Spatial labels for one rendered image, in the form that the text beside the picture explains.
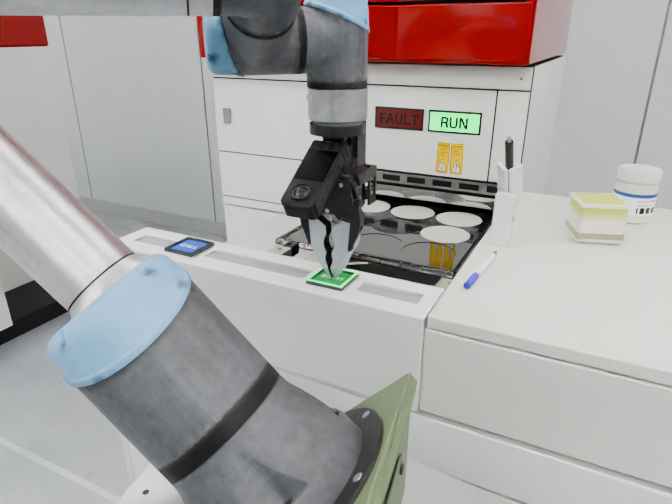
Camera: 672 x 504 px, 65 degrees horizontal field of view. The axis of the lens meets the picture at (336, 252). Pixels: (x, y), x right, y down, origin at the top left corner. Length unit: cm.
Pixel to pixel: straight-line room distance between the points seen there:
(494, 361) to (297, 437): 32
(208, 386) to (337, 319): 34
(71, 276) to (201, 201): 318
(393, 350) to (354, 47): 37
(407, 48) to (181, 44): 253
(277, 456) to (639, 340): 44
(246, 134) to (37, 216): 97
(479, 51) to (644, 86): 159
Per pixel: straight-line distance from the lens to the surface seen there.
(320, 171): 65
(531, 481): 75
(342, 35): 65
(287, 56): 64
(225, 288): 80
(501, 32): 115
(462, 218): 122
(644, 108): 268
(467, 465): 77
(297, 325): 75
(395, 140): 128
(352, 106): 66
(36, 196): 58
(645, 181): 107
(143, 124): 392
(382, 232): 110
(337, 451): 42
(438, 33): 118
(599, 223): 94
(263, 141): 146
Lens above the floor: 128
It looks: 22 degrees down
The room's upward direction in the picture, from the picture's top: straight up
